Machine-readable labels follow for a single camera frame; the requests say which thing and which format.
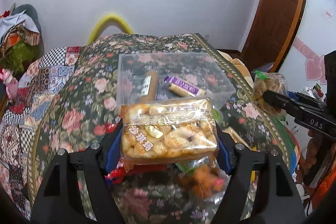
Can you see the clear plastic box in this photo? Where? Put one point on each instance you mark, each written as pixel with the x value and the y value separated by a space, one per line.
pixel 183 66

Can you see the person's orange jacket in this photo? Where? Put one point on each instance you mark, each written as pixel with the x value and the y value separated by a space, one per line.
pixel 325 192

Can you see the red snack packet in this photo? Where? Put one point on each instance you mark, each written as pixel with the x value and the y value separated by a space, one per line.
pixel 118 174

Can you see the pile of clothes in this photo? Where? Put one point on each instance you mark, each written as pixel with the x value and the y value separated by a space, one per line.
pixel 15 29

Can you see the green snack packet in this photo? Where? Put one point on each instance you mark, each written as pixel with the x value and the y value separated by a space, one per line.
pixel 183 165

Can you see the pink heart wall stickers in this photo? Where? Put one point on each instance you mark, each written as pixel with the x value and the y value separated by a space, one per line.
pixel 312 66

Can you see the purple wrapped biscuit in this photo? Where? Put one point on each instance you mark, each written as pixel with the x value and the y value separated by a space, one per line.
pixel 183 86

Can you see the brown stick snack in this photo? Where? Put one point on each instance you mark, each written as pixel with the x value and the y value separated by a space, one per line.
pixel 152 82

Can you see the clear bag of orange snacks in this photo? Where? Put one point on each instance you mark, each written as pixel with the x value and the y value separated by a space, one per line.
pixel 202 179

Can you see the grey chair back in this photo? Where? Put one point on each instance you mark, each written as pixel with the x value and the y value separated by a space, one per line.
pixel 30 12

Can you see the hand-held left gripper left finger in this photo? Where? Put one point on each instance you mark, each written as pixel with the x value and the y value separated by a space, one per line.
pixel 111 153

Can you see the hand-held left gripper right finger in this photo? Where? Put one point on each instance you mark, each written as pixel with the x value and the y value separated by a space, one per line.
pixel 223 153

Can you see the clear packet of puffed snacks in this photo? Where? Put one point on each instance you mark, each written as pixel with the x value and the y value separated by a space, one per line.
pixel 168 140

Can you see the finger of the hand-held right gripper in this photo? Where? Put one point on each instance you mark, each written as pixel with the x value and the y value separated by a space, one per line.
pixel 292 96
pixel 275 99

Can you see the person's right forearm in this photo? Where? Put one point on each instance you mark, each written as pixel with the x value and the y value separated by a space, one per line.
pixel 312 150

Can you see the red wall label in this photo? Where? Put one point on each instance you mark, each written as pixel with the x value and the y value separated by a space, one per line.
pixel 328 15

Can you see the beige blanket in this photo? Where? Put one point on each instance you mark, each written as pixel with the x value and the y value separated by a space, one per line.
pixel 236 62

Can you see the pink plush toy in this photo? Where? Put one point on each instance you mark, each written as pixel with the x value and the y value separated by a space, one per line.
pixel 9 82

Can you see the wooden door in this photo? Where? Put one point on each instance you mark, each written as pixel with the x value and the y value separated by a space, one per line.
pixel 275 16

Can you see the yellow foam tube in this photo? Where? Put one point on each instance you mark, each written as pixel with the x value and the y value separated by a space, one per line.
pixel 113 16

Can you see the clear pastry bag green tie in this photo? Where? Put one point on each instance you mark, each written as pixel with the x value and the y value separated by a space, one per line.
pixel 270 82

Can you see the patchwork quilt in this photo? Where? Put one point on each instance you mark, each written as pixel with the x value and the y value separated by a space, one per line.
pixel 26 108

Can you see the grey blue cloth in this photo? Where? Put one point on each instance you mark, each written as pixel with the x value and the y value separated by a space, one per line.
pixel 266 67

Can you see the green ball jelly cup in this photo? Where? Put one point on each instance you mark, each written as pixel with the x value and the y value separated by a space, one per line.
pixel 217 115

